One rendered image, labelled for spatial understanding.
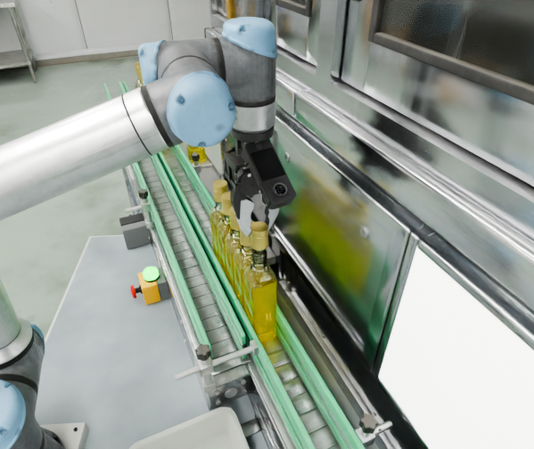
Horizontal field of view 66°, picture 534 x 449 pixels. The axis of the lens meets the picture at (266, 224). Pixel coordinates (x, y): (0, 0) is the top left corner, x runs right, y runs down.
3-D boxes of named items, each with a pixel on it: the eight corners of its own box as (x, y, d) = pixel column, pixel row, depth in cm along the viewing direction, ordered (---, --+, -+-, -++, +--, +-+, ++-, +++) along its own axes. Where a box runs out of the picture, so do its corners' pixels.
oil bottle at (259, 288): (276, 338, 94) (278, 271, 81) (254, 347, 92) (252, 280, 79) (266, 321, 98) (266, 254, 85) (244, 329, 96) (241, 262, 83)
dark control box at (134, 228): (151, 244, 141) (146, 224, 136) (127, 250, 138) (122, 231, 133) (146, 231, 147) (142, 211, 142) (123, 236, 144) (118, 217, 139)
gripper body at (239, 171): (261, 170, 78) (260, 110, 71) (281, 192, 72) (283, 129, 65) (223, 180, 76) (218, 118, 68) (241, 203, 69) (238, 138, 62)
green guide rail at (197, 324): (214, 370, 87) (211, 346, 82) (209, 371, 87) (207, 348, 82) (109, 98, 214) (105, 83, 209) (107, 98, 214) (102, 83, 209)
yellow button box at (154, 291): (169, 298, 121) (166, 281, 116) (144, 306, 118) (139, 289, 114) (164, 283, 126) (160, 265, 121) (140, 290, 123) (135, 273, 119)
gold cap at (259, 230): (271, 247, 78) (272, 229, 75) (254, 252, 77) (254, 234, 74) (264, 236, 80) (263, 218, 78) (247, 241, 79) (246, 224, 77)
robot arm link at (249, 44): (211, 17, 58) (267, 13, 60) (217, 93, 65) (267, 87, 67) (223, 28, 52) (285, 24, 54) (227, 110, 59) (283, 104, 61)
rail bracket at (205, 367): (259, 372, 87) (258, 335, 79) (182, 404, 81) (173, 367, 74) (254, 361, 89) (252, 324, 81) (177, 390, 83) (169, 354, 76)
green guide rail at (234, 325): (246, 357, 89) (245, 334, 85) (242, 359, 89) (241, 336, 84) (123, 96, 216) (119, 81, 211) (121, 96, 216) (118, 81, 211)
